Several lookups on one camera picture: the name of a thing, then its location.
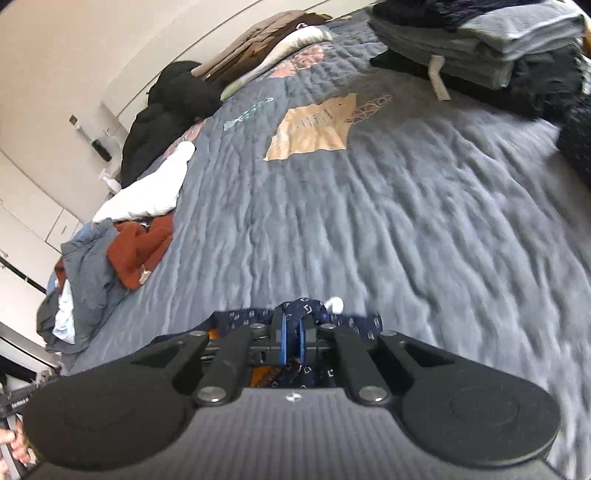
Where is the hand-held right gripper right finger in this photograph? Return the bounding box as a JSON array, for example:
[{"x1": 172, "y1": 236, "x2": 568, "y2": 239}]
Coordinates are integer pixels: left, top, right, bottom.
[{"x1": 295, "y1": 305, "x2": 458, "y2": 408}]

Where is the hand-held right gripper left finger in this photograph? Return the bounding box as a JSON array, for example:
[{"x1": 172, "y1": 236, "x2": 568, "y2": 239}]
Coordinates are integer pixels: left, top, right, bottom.
[{"x1": 152, "y1": 305, "x2": 290, "y2": 408}]

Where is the navy patterned shirt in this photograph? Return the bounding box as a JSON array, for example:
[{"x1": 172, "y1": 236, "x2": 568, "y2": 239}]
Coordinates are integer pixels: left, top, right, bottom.
[{"x1": 208, "y1": 298, "x2": 384, "y2": 388}]

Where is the person's left hand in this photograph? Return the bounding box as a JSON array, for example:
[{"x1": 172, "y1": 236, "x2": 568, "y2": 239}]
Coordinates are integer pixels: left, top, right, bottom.
[{"x1": 0, "y1": 428, "x2": 33, "y2": 464}]

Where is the light blue garment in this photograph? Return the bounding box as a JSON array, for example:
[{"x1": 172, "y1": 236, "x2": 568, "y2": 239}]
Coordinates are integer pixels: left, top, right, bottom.
[{"x1": 52, "y1": 277, "x2": 77, "y2": 344}]

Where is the grey crumpled garment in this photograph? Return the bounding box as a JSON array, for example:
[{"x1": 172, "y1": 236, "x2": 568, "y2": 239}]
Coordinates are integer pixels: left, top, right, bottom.
[{"x1": 37, "y1": 219, "x2": 134, "y2": 354}]

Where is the grey quilted printed blanket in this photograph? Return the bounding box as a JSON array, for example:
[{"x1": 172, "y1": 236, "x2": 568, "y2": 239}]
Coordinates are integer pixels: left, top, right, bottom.
[{"x1": 60, "y1": 9, "x2": 591, "y2": 467}]

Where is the rust brown garment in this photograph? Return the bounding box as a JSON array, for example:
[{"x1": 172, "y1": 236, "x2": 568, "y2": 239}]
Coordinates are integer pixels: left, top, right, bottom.
[{"x1": 54, "y1": 215, "x2": 175, "y2": 291}]

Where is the white wardrobe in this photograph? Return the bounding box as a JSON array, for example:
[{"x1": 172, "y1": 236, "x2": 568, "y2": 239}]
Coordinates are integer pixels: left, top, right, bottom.
[{"x1": 0, "y1": 152, "x2": 84, "y2": 333}]

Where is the white garment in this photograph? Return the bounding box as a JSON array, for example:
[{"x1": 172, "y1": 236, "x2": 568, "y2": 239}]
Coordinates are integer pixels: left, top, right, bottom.
[{"x1": 92, "y1": 141, "x2": 197, "y2": 224}]

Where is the black jacket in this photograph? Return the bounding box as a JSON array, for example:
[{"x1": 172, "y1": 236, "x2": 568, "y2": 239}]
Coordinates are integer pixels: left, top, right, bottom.
[{"x1": 121, "y1": 60, "x2": 222, "y2": 185}]

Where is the brown folded garment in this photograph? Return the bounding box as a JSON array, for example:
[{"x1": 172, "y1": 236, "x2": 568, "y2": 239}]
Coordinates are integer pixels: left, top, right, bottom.
[{"x1": 191, "y1": 10, "x2": 333, "y2": 86}]

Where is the white pillow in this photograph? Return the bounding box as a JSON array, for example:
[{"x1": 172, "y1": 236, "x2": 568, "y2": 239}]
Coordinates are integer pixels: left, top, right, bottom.
[{"x1": 221, "y1": 25, "x2": 333, "y2": 102}]

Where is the dark striped folded garment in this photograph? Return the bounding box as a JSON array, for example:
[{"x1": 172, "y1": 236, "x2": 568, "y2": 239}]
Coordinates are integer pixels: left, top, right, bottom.
[{"x1": 369, "y1": 0, "x2": 555, "y2": 28}]

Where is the black folded garment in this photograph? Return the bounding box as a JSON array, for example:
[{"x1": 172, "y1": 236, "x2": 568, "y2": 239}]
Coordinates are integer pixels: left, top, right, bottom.
[{"x1": 372, "y1": 48, "x2": 585, "y2": 123}]

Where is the light grey folded garment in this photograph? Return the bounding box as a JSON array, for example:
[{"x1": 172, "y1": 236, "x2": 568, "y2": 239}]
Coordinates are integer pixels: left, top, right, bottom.
[{"x1": 459, "y1": 2, "x2": 587, "y2": 63}]

